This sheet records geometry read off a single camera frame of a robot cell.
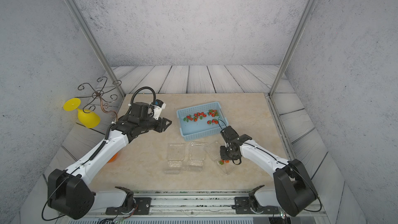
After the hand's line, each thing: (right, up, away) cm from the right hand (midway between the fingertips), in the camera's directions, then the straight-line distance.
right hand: (226, 155), depth 85 cm
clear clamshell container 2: (-16, -2, +5) cm, 16 cm away
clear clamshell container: (-28, -2, +7) cm, 29 cm away
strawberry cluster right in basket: (-6, +22, +23) cm, 32 cm away
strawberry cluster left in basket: (-18, +19, +21) cm, 34 cm away
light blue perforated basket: (-13, +17, +20) cm, 29 cm away
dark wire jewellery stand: (-65, +33, -6) cm, 73 cm away
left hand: (-29, +19, -4) cm, 35 cm away
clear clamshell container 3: (-6, +1, +7) cm, 9 cm away
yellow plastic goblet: (-70, +21, -6) cm, 73 cm away
